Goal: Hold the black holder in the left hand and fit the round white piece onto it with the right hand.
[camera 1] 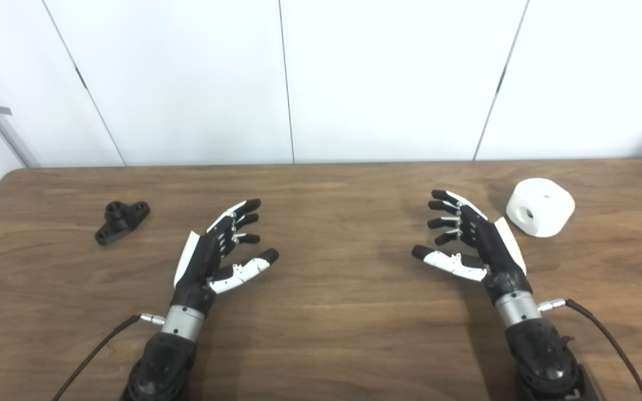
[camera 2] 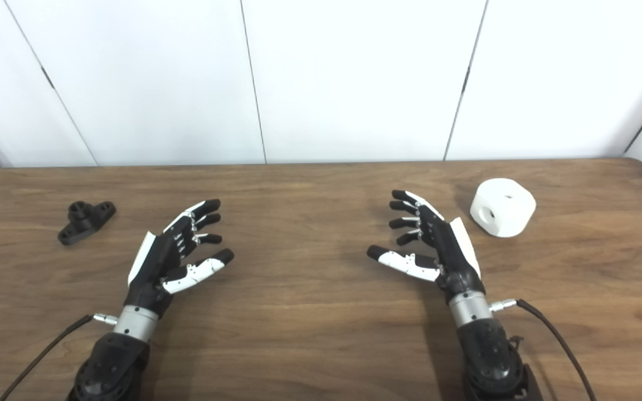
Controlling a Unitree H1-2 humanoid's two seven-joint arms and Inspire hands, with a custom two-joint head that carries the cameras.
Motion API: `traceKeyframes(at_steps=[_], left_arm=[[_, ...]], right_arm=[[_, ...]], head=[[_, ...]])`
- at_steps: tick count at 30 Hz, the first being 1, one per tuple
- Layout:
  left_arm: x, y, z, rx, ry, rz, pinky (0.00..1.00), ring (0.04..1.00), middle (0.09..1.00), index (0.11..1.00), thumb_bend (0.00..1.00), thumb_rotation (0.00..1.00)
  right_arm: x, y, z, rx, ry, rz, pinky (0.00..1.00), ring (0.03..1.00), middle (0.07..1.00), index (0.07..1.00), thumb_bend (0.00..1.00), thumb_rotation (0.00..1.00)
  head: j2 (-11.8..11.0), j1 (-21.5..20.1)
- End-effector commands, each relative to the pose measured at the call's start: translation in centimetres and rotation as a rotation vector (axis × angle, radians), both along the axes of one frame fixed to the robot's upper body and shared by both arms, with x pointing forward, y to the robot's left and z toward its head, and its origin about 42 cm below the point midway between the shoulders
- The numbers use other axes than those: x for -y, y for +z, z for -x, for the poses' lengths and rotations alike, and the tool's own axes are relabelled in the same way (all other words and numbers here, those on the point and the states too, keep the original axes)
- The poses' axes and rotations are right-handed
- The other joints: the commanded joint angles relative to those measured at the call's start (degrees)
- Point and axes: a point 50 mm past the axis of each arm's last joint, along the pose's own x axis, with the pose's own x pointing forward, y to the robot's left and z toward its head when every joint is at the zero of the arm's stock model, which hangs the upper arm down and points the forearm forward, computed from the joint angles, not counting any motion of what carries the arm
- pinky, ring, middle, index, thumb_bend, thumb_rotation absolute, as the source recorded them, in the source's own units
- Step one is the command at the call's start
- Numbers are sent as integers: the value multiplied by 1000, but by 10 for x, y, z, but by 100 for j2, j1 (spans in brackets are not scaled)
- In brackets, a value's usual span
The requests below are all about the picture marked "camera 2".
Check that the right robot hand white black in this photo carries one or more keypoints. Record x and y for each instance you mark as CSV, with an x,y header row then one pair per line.
x,y
455,256

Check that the black plastic holder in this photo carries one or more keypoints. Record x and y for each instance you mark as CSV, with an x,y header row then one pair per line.
x,y
84,223

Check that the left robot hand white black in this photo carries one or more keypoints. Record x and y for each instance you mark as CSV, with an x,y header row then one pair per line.
x,y
154,267

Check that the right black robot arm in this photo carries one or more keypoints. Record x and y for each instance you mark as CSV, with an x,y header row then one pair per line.
x,y
488,356

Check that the round white plastic piece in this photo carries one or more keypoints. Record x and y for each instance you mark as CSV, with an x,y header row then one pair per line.
x,y
513,217

